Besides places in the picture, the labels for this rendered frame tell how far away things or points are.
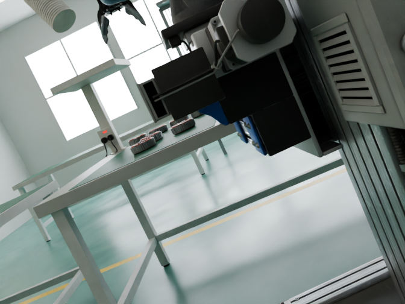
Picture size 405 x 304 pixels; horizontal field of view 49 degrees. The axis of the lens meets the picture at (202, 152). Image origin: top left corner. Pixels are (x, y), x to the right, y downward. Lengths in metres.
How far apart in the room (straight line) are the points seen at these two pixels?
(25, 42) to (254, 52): 8.58
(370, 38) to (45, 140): 8.69
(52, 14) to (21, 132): 6.58
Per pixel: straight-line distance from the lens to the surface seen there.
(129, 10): 1.57
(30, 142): 9.22
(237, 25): 0.60
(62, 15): 2.81
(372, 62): 0.55
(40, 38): 9.00
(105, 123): 2.65
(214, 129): 1.61
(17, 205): 2.45
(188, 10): 1.00
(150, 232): 2.74
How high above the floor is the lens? 0.90
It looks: 8 degrees down
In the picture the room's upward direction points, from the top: 25 degrees counter-clockwise
